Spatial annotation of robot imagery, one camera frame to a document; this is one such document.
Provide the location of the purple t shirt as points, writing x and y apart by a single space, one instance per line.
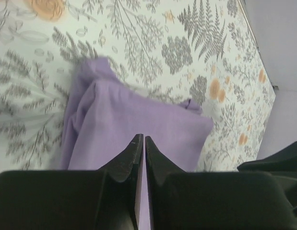
103 116

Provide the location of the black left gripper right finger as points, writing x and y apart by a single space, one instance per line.
210 203

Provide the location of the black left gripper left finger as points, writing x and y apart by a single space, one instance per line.
62 201

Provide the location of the floral patterned table mat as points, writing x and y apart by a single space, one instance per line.
169 50

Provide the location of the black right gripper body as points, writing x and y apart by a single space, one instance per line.
283 167

